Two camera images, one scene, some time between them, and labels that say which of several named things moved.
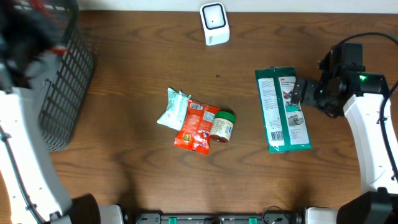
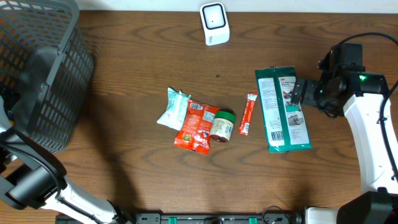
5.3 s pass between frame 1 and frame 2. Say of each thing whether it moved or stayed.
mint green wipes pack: stayed
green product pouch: stayed
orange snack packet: stayed
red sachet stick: moved
